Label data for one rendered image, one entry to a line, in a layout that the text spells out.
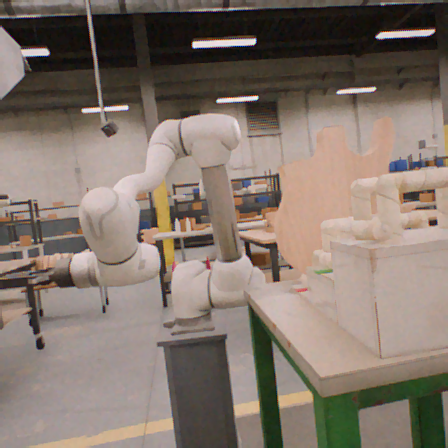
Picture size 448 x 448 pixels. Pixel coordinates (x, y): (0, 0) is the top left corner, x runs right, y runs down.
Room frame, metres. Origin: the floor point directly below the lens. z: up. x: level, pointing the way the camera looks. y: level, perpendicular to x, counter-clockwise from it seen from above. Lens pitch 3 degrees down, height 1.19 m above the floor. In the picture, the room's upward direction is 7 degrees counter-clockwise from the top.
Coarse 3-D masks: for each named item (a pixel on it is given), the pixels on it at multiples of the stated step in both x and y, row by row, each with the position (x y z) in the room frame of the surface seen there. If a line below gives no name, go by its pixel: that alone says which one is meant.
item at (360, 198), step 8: (352, 192) 0.60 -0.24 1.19; (360, 192) 0.59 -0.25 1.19; (368, 192) 0.59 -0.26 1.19; (352, 200) 0.61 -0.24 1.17; (360, 200) 0.59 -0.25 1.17; (368, 200) 0.59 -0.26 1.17; (352, 208) 0.61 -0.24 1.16; (360, 208) 0.59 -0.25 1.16; (368, 208) 0.59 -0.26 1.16; (360, 216) 0.59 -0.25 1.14; (368, 216) 0.59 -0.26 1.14
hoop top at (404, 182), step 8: (440, 168) 0.53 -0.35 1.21; (384, 176) 0.52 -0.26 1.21; (392, 176) 0.52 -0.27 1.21; (400, 176) 0.52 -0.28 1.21; (408, 176) 0.52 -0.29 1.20; (416, 176) 0.52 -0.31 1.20; (424, 176) 0.52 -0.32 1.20; (432, 176) 0.52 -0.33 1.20; (440, 176) 0.52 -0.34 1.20; (376, 184) 0.53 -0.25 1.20; (384, 184) 0.51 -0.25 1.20; (400, 184) 0.51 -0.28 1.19; (408, 184) 0.51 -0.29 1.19; (416, 184) 0.52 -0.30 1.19; (424, 184) 0.52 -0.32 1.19; (432, 184) 0.52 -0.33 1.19; (440, 184) 0.52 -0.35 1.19; (400, 192) 0.52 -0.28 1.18
